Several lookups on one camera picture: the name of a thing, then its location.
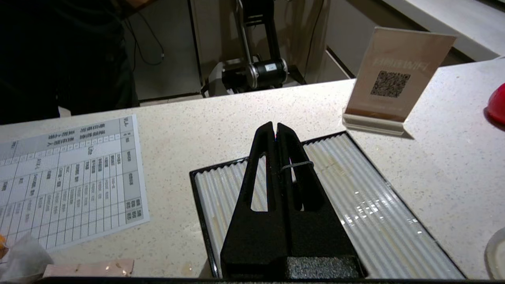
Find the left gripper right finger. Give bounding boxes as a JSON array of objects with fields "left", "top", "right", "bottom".
[{"left": 277, "top": 123, "right": 365, "bottom": 278}]

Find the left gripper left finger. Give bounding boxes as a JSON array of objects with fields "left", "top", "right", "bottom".
[{"left": 220, "top": 121, "right": 290, "bottom": 278}]

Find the black tissue box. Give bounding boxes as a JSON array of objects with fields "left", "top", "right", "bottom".
[{"left": 189, "top": 130, "right": 467, "bottom": 279}]

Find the brown paper packet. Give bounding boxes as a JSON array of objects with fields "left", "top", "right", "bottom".
[{"left": 42, "top": 258, "right": 135, "bottom": 278}]

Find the black teleoperation stand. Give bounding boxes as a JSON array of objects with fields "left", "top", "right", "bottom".
[{"left": 200, "top": 0, "right": 307, "bottom": 97}]

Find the round white coaster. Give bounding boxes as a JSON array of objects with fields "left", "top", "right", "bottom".
[{"left": 484, "top": 228, "right": 505, "bottom": 280}]

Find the QR code sign stand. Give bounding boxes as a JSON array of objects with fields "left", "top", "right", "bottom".
[{"left": 342, "top": 27, "right": 457, "bottom": 137}]

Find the printed paper sheet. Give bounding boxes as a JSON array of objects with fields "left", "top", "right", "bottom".
[{"left": 0, "top": 114, "right": 151, "bottom": 252}]

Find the red tomato-shaped timer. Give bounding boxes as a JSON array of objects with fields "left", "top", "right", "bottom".
[{"left": 486, "top": 83, "right": 505, "bottom": 126}]

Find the clear plastic wrapper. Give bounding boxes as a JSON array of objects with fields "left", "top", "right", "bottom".
[{"left": 0, "top": 233, "right": 54, "bottom": 281}]

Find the black hanging cable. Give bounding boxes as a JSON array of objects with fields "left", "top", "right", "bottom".
[{"left": 124, "top": 10, "right": 165, "bottom": 66}]

